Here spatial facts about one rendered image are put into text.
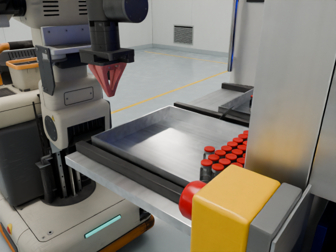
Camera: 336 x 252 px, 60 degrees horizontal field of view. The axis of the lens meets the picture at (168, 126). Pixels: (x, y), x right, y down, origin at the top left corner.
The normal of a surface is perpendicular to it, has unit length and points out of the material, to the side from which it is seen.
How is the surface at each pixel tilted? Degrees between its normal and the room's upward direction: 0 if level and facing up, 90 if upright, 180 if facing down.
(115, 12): 109
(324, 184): 90
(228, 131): 90
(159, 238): 0
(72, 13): 98
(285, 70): 90
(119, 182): 0
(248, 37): 90
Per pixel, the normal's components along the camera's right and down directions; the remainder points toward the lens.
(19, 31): 0.77, 0.25
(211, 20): -0.63, 0.31
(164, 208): 0.00, -0.91
